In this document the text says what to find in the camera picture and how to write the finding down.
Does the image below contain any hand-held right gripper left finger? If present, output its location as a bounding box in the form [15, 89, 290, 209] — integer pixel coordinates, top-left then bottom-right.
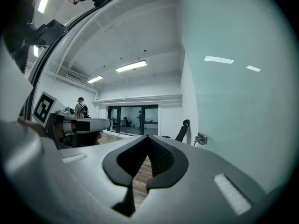
[43, 134, 149, 224]

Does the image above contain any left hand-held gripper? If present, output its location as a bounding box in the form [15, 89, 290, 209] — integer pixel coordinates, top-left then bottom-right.
[32, 91, 112, 150]

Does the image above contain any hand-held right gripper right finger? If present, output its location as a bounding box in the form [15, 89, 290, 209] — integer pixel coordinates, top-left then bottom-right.
[133, 134, 267, 224]

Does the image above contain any silver metal door handle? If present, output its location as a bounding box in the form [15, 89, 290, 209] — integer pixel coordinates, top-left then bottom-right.
[193, 132, 207, 146]

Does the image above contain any frosted glass door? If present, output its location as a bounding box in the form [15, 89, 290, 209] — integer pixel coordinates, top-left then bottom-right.
[181, 0, 297, 195]

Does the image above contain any person's left forearm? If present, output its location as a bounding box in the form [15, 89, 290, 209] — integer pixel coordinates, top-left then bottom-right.
[16, 115, 47, 137]

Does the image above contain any person's left hand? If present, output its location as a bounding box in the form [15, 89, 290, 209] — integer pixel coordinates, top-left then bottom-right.
[52, 121, 78, 141]

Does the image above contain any black framed glass window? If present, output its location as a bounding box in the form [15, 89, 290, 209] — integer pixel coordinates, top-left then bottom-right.
[107, 104, 159, 136]

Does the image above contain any black office chair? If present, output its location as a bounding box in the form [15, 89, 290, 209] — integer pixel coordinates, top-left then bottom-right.
[162, 119, 190, 142]

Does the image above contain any ceiling air vent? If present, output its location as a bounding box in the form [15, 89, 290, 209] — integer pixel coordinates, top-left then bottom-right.
[66, 71, 83, 82]

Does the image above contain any black chest-mounted device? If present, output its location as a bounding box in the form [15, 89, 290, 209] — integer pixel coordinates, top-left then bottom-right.
[24, 19, 68, 49]

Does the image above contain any person's black shirt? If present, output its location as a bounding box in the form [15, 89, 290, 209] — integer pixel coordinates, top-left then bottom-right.
[0, 0, 38, 74]

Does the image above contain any white wall pipe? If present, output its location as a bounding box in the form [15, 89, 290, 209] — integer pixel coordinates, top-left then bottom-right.
[91, 94, 183, 104]

